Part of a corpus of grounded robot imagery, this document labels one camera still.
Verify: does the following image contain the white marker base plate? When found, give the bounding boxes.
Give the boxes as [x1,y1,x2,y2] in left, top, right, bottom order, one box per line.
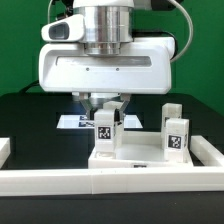
[57,115,143,129]

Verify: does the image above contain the black cable bundle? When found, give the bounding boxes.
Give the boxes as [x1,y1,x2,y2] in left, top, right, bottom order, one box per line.
[18,79,40,94]

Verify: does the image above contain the white square tabletop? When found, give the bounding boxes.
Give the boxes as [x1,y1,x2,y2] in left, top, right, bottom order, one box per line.
[88,131,193,169]

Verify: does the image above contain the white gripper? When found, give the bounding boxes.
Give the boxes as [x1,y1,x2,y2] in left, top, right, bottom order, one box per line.
[39,14,175,121]

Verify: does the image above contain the white thin cable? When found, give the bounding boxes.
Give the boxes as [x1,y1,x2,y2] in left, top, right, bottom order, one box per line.
[47,0,56,13]

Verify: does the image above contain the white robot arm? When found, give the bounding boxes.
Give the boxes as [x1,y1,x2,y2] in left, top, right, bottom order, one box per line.
[39,0,193,118]

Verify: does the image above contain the white U-shaped obstacle fence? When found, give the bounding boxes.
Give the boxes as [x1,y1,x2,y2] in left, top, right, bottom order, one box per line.
[0,138,224,196]

